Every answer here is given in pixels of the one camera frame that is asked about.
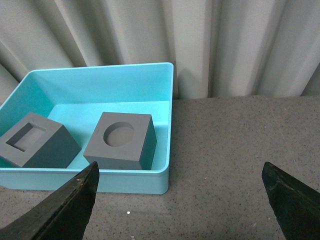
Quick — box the blue plastic box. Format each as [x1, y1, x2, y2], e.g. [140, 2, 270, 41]
[0, 62, 174, 194]

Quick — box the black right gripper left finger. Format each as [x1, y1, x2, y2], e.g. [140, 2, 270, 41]
[0, 162, 100, 240]

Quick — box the gray block with square hole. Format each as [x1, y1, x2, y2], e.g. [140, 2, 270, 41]
[0, 112, 81, 168]

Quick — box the gray block with round hole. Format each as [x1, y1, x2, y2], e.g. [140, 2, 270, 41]
[83, 112, 157, 170]

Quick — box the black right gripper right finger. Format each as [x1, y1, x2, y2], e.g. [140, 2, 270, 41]
[261, 161, 320, 240]

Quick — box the gray pleated curtain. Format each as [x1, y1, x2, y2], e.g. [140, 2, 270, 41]
[0, 0, 320, 101]

